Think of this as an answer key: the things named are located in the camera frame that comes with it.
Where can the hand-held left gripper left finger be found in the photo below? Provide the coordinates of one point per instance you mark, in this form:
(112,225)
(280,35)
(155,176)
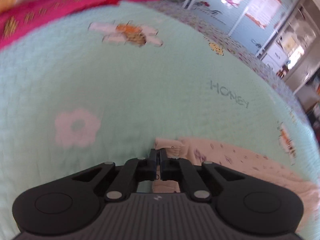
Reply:
(152,162)

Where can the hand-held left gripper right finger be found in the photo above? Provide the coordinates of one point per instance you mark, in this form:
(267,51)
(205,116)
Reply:
(165,165)

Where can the pink patterned cloth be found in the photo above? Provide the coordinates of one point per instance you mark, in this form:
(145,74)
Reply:
(237,160)

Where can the green bee-print quilt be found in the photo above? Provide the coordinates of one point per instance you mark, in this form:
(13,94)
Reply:
(125,80)

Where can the white drawer shelf unit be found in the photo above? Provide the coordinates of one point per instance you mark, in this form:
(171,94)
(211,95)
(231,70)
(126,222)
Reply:
(275,55)

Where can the sliding-door wardrobe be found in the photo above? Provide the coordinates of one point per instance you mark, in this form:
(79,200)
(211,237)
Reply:
(240,12)

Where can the orange-framed poster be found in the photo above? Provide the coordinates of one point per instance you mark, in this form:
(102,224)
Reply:
(265,5)

